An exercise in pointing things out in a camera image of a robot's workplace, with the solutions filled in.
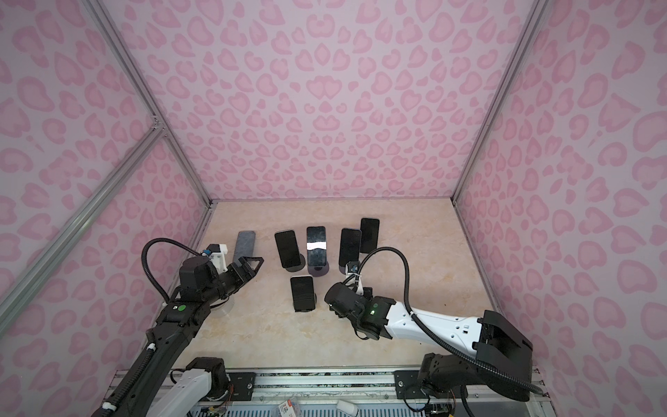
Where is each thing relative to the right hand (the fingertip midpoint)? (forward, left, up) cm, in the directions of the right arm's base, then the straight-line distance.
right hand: (342, 293), depth 80 cm
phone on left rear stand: (+16, +20, +1) cm, 25 cm away
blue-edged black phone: (+18, -2, +1) cm, 18 cm away
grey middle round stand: (+13, +9, -11) cm, 20 cm away
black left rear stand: (+14, +16, -9) cm, 23 cm away
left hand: (+5, +25, +9) cm, 28 cm away
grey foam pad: (+22, +39, -8) cm, 46 cm away
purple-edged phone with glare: (+19, +10, -2) cm, 21 cm away
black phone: (+24, -9, +1) cm, 26 cm away
